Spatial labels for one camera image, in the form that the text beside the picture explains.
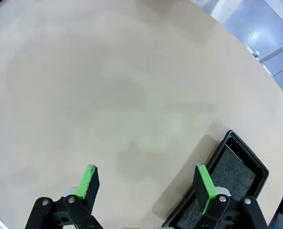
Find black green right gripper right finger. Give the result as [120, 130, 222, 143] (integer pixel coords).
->
[193, 163, 269, 229]

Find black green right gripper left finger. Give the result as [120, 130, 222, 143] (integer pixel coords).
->
[24, 164, 104, 229]

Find dark grey foam insert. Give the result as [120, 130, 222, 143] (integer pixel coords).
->
[177, 147, 256, 229]

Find black plastic tray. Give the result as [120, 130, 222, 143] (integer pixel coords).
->
[161, 130, 270, 229]

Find white metal tube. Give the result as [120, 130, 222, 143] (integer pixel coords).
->
[259, 39, 283, 64]

